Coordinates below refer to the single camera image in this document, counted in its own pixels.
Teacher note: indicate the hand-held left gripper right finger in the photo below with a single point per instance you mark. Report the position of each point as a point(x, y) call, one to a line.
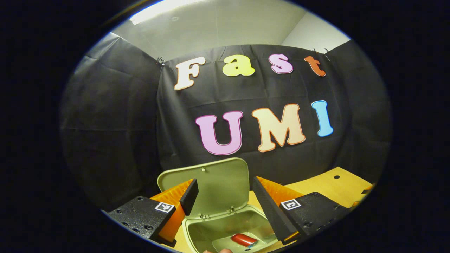
point(270, 212)

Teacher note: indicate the green desktop garbage bin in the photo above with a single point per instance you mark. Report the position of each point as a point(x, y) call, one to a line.
point(221, 186)

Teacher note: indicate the black backdrop cloth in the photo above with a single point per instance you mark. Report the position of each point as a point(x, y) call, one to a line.
point(116, 140)

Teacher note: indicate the red pop can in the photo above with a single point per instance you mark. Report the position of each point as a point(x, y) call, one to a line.
point(243, 239)

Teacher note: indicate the wooden desktop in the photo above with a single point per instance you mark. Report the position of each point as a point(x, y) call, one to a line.
point(334, 189)

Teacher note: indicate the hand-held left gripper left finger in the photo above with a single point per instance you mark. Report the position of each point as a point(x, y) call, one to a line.
point(191, 196)

